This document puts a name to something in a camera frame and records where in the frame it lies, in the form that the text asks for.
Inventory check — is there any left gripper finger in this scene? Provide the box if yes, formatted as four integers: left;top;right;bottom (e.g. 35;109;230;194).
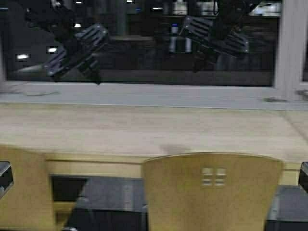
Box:
78;56;102;85

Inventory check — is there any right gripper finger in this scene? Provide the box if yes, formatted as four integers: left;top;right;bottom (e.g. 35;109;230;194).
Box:
192;47;212;73

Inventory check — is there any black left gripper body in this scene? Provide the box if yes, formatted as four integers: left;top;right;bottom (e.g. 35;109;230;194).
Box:
43;23;110;77

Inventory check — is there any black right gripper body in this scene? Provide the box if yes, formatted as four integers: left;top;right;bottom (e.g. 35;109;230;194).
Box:
180;15;250;63

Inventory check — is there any yellow wooden chair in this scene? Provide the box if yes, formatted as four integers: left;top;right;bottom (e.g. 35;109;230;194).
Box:
142;153;284;231
0;144;74;231

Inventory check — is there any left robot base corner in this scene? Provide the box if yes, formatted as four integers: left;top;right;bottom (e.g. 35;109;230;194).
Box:
0;161;14;198

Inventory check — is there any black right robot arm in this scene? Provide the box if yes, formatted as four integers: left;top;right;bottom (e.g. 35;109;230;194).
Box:
179;0;260;73

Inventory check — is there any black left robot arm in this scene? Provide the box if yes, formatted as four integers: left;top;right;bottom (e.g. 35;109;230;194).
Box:
17;0;110;85

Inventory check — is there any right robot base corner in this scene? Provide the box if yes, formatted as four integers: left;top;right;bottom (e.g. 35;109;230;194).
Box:
298;162;308;193

